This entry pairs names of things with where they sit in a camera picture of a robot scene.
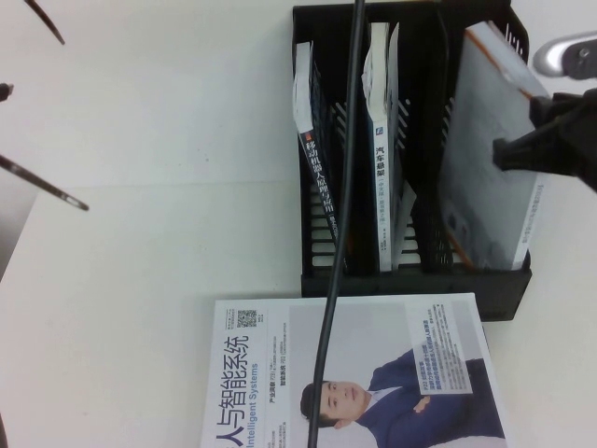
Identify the black spine robotics book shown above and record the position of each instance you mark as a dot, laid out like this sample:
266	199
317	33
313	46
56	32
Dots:
319	186

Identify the white orange ROS2 book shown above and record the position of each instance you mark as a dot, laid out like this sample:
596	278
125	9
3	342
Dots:
480	140

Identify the magazine with man cover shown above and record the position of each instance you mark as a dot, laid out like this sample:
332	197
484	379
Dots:
420	373

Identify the black zip tie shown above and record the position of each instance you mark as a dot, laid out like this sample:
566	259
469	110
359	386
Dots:
46	23
51	189

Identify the black plastic book stand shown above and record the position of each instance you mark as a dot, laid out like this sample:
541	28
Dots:
420	284

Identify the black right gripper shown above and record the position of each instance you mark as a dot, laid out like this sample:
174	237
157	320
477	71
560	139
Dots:
578	135

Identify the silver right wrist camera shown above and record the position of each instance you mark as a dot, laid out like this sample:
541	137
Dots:
555	53

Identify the teal car suspension book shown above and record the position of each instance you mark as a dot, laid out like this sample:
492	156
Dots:
382	186

